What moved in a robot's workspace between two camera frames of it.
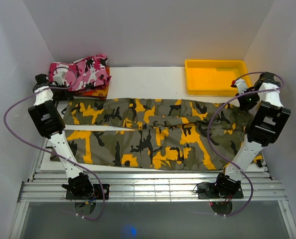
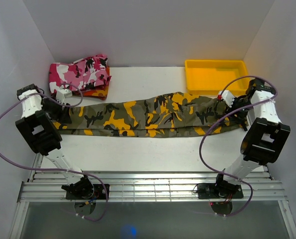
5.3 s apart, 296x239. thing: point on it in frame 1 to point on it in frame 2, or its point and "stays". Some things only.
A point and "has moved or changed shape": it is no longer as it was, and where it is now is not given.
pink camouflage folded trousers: (88, 72) stays
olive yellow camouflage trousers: (169, 134) has moved or changed shape
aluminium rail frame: (49, 186) stays
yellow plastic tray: (214, 77) stays
